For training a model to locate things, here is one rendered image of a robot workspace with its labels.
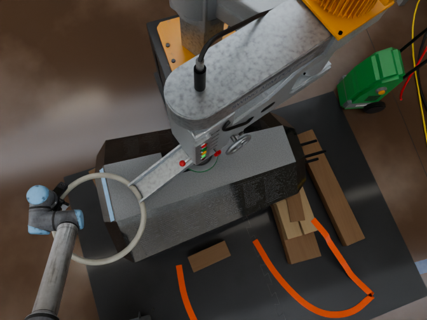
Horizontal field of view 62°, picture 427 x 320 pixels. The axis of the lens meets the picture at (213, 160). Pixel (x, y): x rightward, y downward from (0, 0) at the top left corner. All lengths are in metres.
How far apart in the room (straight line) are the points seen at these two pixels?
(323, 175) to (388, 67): 0.93
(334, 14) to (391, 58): 1.54
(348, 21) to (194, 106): 0.66
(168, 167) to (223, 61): 0.81
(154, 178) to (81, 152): 1.24
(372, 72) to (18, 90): 2.88
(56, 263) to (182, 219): 0.82
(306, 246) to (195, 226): 1.00
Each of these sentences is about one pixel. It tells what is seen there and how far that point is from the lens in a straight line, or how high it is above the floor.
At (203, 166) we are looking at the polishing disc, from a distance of 2.02.
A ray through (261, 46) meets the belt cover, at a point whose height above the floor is 1.69.
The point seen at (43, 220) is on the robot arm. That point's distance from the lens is 1.75.
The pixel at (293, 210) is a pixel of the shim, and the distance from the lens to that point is 2.70.
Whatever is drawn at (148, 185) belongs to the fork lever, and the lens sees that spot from 1.96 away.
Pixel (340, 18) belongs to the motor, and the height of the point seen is 1.72.
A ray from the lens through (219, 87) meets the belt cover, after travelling 1.26.
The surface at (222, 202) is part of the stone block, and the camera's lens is 2.10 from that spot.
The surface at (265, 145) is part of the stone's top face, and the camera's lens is 2.13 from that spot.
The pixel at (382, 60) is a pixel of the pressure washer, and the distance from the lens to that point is 2.97.
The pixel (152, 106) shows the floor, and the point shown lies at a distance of 3.09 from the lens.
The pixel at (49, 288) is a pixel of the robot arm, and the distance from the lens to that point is 1.48.
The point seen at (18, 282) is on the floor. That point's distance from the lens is 3.13.
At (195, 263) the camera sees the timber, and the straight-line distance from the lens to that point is 2.68.
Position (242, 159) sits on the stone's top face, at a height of 0.82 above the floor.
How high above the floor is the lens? 2.82
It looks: 75 degrees down
